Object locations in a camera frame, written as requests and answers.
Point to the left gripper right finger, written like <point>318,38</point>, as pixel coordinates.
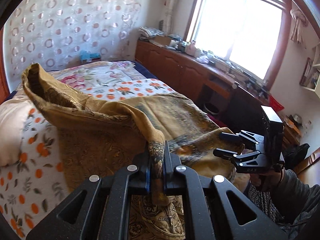
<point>213,207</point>

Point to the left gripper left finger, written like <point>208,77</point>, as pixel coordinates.
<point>98,209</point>

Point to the mustard patterned shirt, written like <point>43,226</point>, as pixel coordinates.
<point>100,137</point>

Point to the right hand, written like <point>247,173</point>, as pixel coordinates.
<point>268,181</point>

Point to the wooden side cabinet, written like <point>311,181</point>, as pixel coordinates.
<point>199,82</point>

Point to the navy blue blanket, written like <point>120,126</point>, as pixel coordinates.
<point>142,70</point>

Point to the orange print bedsheet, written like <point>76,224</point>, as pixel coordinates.
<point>35,184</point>

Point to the floral quilt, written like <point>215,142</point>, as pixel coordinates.
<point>95,74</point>

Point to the window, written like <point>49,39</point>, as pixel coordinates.
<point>249,34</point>

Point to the blue item on box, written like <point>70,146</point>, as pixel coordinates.
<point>89,57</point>

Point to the pink pillow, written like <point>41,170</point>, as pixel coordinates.
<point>14,113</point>

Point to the cardboard box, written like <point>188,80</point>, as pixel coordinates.
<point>161,41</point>

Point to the folded patterned cloth stack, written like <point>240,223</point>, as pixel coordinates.
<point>147,33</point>

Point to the white circle pattern curtain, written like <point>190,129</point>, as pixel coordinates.
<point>54,33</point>

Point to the wall shelf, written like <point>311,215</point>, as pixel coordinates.
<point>310,76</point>

